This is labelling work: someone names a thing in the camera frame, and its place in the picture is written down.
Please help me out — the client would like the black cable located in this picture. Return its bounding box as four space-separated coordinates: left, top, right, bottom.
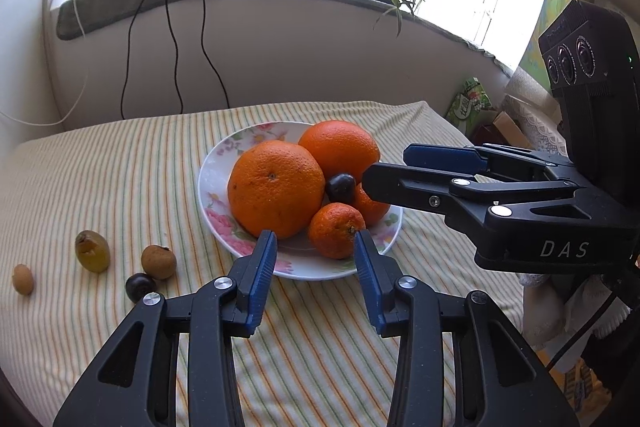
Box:
164 0 184 114
121 0 154 120
198 0 231 110

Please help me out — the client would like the floral white plate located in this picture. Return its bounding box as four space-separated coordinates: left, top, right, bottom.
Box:
197 122 404 282

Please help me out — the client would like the white lace cloth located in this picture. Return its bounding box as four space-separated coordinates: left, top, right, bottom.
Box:
502 67 569 158

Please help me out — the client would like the brown longan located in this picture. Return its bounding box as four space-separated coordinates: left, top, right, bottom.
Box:
141 245 178 281

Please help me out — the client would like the person's right hand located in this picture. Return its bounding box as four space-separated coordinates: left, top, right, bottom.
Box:
520 274 631 358

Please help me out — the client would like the dark round fruit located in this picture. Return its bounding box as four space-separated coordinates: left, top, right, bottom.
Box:
325 173 357 204
125 273 158 304

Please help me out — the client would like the small tangerine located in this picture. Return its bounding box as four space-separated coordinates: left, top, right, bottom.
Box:
307 202 367 260
350 184 392 229

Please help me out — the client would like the large orange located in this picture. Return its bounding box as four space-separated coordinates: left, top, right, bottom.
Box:
298 120 381 186
227 140 327 240

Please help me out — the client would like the green snack bag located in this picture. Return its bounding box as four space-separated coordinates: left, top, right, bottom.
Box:
446 77 494 133

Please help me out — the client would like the yellow-green fruit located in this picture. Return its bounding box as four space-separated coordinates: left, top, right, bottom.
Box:
75 230 111 274

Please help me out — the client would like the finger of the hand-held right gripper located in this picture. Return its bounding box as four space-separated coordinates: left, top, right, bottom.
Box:
362 162 582 222
403 144 572 182

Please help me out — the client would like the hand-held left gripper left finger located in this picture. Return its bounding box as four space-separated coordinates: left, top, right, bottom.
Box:
52 230 278 427

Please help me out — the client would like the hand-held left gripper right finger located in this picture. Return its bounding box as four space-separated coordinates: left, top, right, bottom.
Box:
353 230 581 427

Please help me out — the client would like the striped tablecloth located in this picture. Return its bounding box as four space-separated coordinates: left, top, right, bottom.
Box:
0 99 541 427

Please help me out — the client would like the cardboard box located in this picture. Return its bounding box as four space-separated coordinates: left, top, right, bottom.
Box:
470 109 532 148

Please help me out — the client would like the white cable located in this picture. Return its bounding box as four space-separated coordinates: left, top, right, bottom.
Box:
0 0 94 128

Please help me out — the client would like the small tan fruit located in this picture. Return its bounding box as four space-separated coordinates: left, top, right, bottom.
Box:
12 263 35 296

